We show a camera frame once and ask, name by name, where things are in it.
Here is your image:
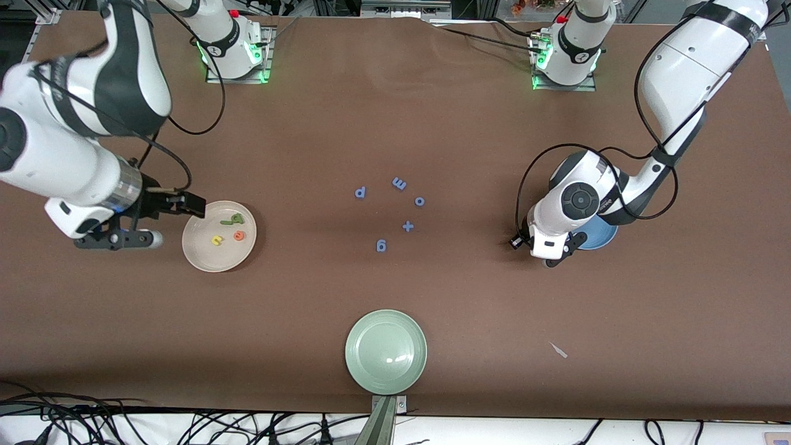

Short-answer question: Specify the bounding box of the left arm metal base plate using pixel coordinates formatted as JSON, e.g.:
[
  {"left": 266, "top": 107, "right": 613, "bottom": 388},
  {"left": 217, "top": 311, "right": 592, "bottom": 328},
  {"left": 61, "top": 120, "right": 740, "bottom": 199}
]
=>
[{"left": 531, "top": 34, "right": 598, "bottom": 92}]

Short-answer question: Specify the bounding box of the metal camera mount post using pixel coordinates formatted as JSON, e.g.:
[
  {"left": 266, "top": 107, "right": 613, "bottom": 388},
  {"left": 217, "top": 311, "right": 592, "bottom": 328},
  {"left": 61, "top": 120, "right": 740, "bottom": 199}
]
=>
[{"left": 353, "top": 394, "right": 408, "bottom": 445}]

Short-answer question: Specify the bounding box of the blue round plate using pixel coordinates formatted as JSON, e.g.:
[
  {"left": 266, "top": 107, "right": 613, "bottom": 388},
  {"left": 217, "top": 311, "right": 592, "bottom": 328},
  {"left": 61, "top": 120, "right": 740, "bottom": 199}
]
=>
[{"left": 573, "top": 215, "right": 619, "bottom": 251}]

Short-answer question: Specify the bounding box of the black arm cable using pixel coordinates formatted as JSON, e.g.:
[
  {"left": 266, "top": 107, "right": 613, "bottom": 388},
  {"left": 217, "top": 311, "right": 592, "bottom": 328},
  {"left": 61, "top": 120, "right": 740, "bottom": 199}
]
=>
[
  {"left": 516, "top": 37, "right": 680, "bottom": 242},
  {"left": 34, "top": 0, "right": 226, "bottom": 192}
]

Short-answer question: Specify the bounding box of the green round plate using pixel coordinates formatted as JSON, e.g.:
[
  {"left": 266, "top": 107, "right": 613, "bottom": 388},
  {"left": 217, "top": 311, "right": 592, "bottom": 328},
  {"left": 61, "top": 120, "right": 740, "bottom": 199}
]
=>
[{"left": 345, "top": 309, "right": 428, "bottom": 396}]

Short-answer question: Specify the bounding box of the aluminium table rail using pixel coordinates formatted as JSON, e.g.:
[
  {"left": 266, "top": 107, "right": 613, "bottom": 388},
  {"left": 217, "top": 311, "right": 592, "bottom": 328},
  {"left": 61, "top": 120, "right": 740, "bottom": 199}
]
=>
[{"left": 22, "top": 15, "right": 59, "bottom": 66}]

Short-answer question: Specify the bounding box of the beige round plate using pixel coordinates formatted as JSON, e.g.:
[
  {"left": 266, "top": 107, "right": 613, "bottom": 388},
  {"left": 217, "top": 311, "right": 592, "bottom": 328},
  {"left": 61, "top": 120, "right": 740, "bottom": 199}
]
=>
[{"left": 182, "top": 200, "right": 258, "bottom": 273}]

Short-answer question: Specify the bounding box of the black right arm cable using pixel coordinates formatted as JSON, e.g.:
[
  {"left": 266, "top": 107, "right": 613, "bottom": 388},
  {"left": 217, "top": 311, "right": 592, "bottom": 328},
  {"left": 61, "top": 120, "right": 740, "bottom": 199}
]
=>
[{"left": 34, "top": 0, "right": 226, "bottom": 192}]

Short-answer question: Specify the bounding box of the brown table cover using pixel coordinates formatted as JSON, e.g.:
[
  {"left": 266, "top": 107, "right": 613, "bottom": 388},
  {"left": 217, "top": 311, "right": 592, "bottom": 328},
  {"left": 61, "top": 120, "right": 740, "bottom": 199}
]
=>
[{"left": 0, "top": 11, "right": 791, "bottom": 422}]

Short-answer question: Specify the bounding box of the silver metal box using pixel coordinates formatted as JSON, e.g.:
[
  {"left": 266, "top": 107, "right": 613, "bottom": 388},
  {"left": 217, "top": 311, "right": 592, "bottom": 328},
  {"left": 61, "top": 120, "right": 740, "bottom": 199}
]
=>
[{"left": 360, "top": 0, "right": 453, "bottom": 19}]

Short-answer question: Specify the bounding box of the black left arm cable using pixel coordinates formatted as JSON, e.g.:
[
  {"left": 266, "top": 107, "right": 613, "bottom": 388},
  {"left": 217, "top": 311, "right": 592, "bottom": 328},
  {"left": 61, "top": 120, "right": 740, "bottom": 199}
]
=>
[{"left": 516, "top": 37, "right": 680, "bottom": 242}]

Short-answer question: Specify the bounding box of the black base power cable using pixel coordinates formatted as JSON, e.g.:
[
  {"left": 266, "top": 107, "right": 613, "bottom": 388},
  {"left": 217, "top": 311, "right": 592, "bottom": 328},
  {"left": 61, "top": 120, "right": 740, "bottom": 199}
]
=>
[{"left": 433, "top": 25, "right": 544, "bottom": 56}]

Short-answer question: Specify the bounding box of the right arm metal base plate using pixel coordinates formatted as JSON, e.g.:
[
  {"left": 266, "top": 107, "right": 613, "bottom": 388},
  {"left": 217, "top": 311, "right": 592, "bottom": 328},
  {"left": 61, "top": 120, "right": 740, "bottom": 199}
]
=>
[{"left": 206, "top": 25, "right": 273, "bottom": 84}]

